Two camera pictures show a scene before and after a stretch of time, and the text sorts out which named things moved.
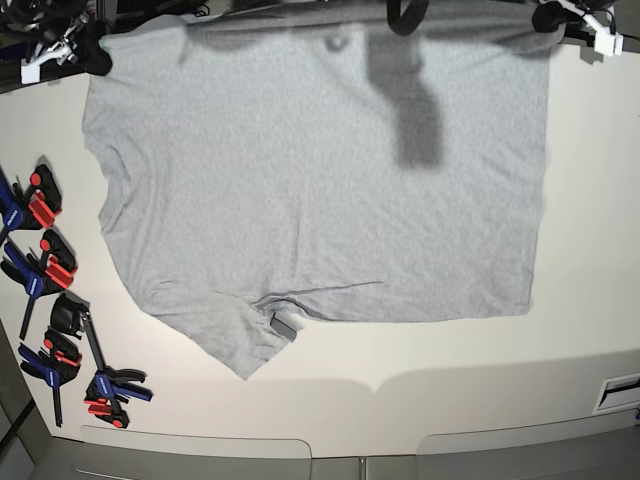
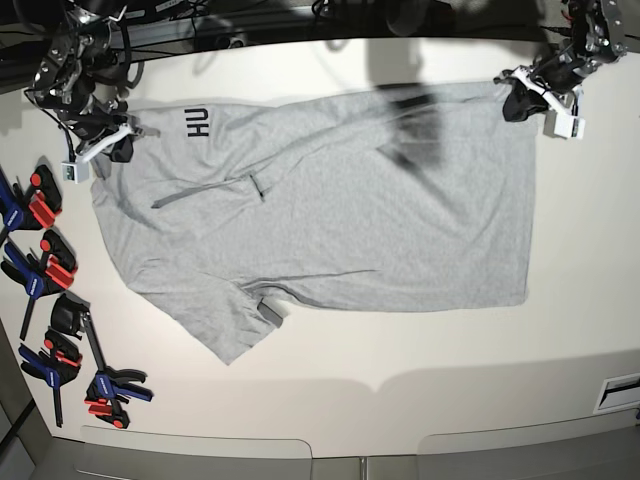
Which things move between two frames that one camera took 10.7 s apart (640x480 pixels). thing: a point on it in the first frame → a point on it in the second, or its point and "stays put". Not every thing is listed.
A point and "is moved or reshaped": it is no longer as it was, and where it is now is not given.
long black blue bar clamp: x=110 y=385 stays put
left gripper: x=70 y=45 → x=96 y=129
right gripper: x=602 y=10 → x=555 y=74
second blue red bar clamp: x=56 y=266 stays put
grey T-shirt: x=320 y=167 is moved or reshaped
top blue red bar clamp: x=33 y=208 stays put
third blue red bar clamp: x=57 y=362 stays put
